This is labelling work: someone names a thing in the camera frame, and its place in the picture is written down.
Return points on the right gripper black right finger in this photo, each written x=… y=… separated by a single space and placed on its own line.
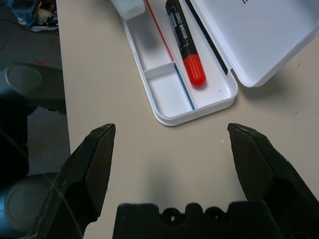
x=274 y=169

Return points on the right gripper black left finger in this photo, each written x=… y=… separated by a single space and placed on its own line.
x=74 y=179

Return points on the white Unitree pencil case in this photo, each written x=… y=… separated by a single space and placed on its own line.
x=249 y=37

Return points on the black marker with red cap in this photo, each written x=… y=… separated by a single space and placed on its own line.
x=182 y=32

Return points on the translucent eraser with green label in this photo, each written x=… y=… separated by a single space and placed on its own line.
x=129 y=8

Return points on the dark grey robot right leg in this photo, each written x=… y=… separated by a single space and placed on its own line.
x=25 y=199

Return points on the dark sneaker with white laces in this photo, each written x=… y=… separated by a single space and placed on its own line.
x=46 y=23

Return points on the bystander blue jeans leg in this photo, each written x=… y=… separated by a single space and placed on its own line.
x=25 y=12

